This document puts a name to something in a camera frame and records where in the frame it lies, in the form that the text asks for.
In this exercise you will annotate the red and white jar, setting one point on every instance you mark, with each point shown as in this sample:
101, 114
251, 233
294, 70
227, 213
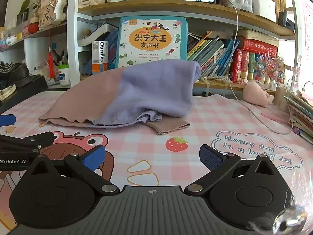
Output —
33, 25

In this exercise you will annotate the white storage box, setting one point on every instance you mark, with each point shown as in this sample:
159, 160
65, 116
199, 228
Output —
264, 7

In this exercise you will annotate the white cup with green rim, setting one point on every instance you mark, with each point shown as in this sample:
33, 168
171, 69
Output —
64, 76

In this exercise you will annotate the pink checked table mat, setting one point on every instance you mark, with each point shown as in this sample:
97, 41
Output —
220, 117

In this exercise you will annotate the cardboard tube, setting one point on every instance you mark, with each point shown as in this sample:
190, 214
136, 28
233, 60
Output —
280, 98

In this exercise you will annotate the small black device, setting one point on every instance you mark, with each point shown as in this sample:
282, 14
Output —
285, 18

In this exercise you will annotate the beige embroidered pouch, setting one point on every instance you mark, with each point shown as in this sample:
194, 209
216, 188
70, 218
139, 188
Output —
50, 9

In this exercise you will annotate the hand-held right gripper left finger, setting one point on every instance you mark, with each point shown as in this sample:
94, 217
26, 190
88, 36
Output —
94, 155

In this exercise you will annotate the colourful paper flower bouquet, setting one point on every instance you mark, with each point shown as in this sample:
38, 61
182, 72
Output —
270, 68

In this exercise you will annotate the row of thin picture books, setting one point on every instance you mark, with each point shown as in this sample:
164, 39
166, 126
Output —
212, 53

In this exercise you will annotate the pink and purple sweater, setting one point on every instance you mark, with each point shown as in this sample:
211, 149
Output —
151, 90

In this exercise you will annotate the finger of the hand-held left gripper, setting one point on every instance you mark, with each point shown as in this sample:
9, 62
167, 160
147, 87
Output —
29, 140
6, 120

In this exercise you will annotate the orange and white carton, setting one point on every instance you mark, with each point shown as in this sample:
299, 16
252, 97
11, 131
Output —
100, 56

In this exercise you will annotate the pile of leaning books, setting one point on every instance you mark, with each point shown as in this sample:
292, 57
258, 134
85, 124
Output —
299, 112

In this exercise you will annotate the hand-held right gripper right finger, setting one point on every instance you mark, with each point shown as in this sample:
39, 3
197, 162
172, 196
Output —
210, 158

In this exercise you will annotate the dark brimmed hat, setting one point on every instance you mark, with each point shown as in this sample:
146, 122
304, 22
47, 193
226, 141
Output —
19, 74

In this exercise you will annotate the pink plush pouch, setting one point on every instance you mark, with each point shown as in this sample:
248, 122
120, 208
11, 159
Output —
255, 94

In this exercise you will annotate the row of standing hardcover books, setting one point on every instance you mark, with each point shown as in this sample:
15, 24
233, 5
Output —
242, 66

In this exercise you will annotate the red tassel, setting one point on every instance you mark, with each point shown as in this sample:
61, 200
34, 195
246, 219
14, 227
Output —
51, 66

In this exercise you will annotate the white and wooden bookshelf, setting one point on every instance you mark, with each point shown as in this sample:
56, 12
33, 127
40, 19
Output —
156, 7

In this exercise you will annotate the clear plastic film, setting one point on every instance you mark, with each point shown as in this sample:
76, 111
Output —
298, 191

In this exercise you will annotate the teal children's sound book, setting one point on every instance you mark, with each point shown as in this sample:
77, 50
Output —
151, 41

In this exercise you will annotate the black box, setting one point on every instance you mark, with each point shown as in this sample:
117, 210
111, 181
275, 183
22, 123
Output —
24, 94

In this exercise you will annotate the red thick dictionary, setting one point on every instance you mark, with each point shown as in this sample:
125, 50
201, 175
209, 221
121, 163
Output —
259, 47

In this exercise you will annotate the stack of blue books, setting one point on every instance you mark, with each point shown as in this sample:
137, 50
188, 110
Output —
112, 51

